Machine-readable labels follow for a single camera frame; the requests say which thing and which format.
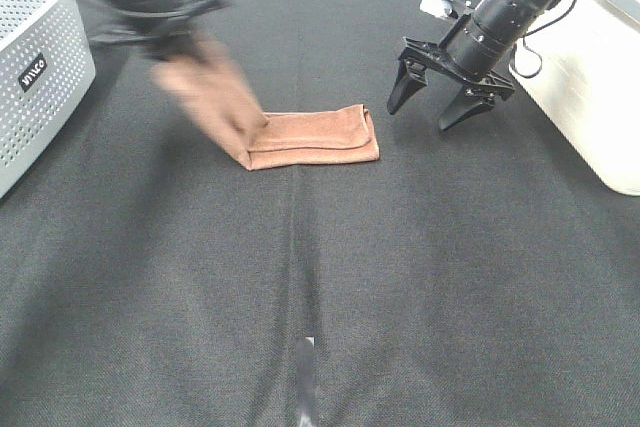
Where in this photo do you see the brown towel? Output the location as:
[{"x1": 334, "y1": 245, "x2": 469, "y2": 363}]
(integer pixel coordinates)
[{"x1": 152, "y1": 40, "x2": 380, "y2": 171}]

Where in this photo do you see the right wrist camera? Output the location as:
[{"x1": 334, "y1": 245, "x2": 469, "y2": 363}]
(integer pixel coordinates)
[{"x1": 419, "y1": 0, "x2": 474, "y2": 22}]

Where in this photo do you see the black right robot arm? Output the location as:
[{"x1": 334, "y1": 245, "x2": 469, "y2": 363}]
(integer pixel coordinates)
[{"x1": 387, "y1": 0, "x2": 561, "y2": 130}]

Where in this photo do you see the white storage bin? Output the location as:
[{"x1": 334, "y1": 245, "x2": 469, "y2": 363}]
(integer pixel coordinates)
[{"x1": 510, "y1": 0, "x2": 639, "y2": 196}]

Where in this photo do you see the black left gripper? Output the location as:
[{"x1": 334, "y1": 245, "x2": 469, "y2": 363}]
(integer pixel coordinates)
[{"x1": 89, "y1": 0, "x2": 235, "y2": 47}]

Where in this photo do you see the grey perforated laundry basket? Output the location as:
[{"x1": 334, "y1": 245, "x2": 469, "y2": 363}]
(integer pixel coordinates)
[{"x1": 1, "y1": 0, "x2": 96, "y2": 193}]

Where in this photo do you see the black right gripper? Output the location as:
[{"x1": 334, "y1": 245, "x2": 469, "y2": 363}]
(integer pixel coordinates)
[{"x1": 387, "y1": 37, "x2": 515, "y2": 131}]

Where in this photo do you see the grey tape strip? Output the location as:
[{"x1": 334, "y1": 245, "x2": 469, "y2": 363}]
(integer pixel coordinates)
[{"x1": 295, "y1": 337, "x2": 318, "y2": 427}]

